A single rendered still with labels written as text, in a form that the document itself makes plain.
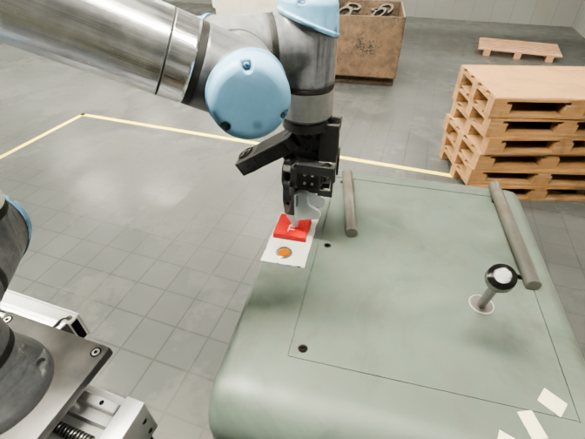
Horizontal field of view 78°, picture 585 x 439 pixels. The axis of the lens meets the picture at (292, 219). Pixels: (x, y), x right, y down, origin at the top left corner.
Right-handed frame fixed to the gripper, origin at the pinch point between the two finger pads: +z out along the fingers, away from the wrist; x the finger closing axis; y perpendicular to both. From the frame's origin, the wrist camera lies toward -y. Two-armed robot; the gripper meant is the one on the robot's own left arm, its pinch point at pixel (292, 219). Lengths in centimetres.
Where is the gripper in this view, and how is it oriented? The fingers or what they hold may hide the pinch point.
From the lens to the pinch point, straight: 65.6
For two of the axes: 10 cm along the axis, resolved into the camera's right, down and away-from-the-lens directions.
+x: 2.4, -6.2, 7.5
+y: 9.7, 1.5, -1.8
